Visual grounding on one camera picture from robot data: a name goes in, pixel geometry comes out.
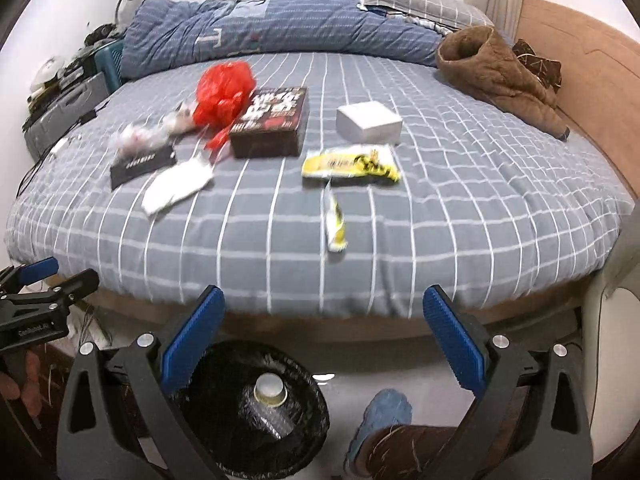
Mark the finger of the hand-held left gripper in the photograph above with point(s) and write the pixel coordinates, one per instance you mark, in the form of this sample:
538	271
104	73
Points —
37	268
75	285

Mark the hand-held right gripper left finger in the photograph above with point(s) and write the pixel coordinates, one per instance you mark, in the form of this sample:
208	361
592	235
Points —
195	340

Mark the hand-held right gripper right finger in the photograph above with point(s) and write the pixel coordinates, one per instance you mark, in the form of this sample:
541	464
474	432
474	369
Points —
452	340

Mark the trash bin with black bag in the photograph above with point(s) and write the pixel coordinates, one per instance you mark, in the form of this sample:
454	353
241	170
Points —
300	410

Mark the black packet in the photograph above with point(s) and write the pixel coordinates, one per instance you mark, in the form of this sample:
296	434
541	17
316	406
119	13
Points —
140	167

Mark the brown cookie box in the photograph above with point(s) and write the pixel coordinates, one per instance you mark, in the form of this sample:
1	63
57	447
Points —
270	120

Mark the person's left hand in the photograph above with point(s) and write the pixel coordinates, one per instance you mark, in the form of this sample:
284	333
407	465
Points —
32	385

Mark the blue slipper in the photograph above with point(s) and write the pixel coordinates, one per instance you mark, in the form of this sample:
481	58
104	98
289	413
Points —
385	410

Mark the clear plastic bottle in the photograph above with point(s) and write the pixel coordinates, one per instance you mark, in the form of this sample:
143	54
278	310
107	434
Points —
270	420

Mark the person's leg in brown pants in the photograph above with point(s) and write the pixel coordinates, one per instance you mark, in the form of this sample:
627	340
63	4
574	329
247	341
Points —
415	450

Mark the white charger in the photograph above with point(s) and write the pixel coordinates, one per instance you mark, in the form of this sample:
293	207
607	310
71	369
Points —
60	145

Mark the white face mask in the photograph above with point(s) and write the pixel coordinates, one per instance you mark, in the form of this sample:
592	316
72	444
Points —
172	185

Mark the clear plastic wrapper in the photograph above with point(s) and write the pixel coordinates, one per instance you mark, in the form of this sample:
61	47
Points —
137	137

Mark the grey suitcase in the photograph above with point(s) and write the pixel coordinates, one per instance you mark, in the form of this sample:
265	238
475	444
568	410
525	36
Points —
65	110

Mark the small yellow snack wrapper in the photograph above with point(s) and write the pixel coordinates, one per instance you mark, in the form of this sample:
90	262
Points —
334	220

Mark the white round appliance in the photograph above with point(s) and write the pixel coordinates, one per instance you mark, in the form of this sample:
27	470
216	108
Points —
47	72

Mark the large yellow snack wrapper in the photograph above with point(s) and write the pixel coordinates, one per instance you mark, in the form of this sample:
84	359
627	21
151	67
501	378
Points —
345	165

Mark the teal plastic crate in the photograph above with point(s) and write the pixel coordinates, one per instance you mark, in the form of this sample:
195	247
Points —
110	65

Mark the white cardboard box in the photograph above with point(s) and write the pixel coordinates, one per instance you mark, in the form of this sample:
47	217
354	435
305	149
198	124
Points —
367	122

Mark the red plastic bag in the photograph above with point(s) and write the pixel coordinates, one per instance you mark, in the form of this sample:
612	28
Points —
222	90

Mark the black device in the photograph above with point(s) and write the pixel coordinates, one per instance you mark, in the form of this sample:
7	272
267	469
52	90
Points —
102	32

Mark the brown padded jacket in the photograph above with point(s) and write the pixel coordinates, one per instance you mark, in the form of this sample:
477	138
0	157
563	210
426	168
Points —
495	75

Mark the dark brown patterned cloth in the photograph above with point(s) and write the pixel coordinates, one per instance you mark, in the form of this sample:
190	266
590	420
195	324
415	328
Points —
540	67

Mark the wooden headboard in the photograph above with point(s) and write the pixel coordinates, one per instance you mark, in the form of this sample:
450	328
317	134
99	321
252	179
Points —
600	85

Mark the plaid blue cloth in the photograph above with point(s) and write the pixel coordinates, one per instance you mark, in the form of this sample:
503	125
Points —
400	17

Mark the blue striped quilt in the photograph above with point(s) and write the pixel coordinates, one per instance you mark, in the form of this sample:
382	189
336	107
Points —
300	25

